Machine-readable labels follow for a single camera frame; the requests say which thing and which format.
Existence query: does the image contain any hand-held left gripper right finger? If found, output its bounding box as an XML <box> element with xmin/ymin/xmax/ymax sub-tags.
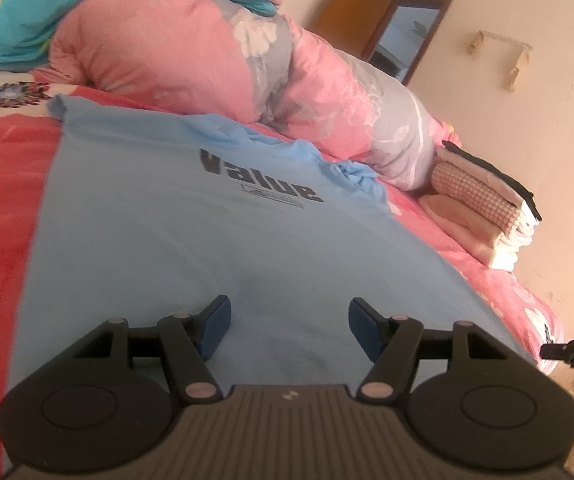
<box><xmin>348</xmin><ymin>296</ymin><xmax>511</xmax><ymax>406</ymax></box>

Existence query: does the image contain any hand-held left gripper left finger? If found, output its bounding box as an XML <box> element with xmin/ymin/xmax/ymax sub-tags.
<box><xmin>72</xmin><ymin>294</ymin><xmax>232</xmax><ymax>406</ymax></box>

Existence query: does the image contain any turquoise striped quilt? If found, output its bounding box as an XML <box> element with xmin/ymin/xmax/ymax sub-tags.
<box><xmin>0</xmin><ymin>0</ymin><xmax>280</xmax><ymax>78</ymax></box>

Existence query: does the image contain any white folded blanket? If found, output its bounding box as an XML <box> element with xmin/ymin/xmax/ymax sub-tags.
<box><xmin>474</xmin><ymin>225</ymin><xmax>536</xmax><ymax>272</ymax></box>

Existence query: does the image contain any wooden door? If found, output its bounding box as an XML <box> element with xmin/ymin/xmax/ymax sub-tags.
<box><xmin>314</xmin><ymin>0</ymin><xmax>394</xmax><ymax>61</ymax></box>

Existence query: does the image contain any pink grey floral quilt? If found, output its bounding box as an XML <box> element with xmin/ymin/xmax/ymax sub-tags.
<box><xmin>47</xmin><ymin>0</ymin><xmax>462</xmax><ymax>192</ymax></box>

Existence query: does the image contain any pink checked folded blanket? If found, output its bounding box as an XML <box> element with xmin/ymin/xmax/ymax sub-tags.
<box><xmin>431</xmin><ymin>162</ymin><xmax>524</xmax><ymax>233</ymax></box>

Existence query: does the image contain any light blue t-shirt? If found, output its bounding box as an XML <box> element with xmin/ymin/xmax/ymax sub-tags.
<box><xmin>4</xmin><ymin>94</ymin><xmax>538</xmax><ymax>480</ymax></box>

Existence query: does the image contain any black folded garment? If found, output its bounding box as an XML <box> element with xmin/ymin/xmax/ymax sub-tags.
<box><xmin>442</xmin><ymin>140</ymin><xmax>544</xmax><ymax>222</ymax></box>

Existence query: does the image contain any white folded garment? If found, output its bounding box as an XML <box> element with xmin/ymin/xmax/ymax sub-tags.
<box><xmin>437</xmin><ymin>147</ymin><xmax>538</xmax><ymax>235</ymax></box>

